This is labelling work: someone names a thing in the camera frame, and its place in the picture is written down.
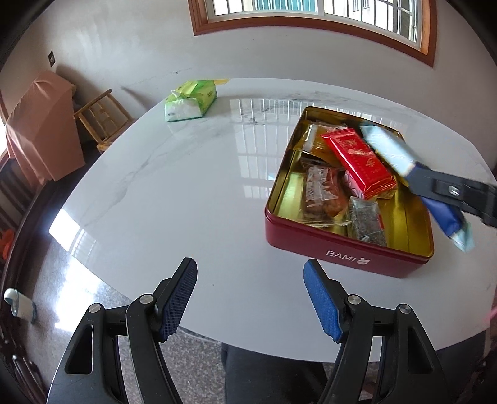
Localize person's dark trousers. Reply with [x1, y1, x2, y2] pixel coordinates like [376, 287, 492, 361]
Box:
[221, 344, 331, 404]

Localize dark packet with red label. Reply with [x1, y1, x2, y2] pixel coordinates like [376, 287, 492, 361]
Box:
[347, 196, 389, 247]

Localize white plastic object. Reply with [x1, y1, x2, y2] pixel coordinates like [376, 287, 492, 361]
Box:
[3, 287, 37, 323]

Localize wooden chair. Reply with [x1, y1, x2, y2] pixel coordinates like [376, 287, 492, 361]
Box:
[74, 89, 135, 154]

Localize grey and navy packet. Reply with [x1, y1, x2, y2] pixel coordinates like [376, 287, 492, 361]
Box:
[359, 124, 476, 254]

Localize green tissue pack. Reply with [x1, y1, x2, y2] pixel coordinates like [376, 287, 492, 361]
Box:
[164, 80, 218, 123]

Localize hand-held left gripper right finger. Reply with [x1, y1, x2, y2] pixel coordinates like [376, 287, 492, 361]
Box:
[303, 258, 445, 404]

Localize red foil packet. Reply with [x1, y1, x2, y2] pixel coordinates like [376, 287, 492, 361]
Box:
[321, 128, 399, 199]

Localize red tin box gold interior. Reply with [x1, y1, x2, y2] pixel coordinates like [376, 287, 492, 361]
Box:
[265, 107, 435, 278]

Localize clear packet of orange snacks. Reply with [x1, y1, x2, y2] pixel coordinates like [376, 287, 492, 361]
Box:
[311, 120, 348, 135]
[303, 165, 350, 226]

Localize wooden framed barred window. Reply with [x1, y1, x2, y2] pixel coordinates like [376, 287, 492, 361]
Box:
[187, 0, 439, 68]

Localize pink patterned packet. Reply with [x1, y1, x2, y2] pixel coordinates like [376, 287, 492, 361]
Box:
[342, 169, 366, 195]

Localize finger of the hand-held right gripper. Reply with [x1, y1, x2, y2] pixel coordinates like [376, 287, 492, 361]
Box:
[406, 163, 497, 228]

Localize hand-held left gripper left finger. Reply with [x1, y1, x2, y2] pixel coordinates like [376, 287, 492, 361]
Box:
[46, 257, 198, 404]

